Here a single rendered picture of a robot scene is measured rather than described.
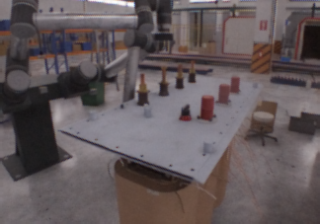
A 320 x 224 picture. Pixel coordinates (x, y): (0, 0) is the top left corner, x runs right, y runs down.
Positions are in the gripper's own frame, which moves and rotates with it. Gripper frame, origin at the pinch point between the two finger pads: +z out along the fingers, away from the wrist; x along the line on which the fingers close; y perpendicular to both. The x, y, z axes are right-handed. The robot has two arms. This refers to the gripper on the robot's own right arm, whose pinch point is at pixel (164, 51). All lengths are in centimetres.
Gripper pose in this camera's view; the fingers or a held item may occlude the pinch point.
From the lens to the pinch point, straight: 161.7
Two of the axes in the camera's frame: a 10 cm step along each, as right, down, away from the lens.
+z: 0.0, 9.5, 3.1
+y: 2.4, -3.0, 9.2
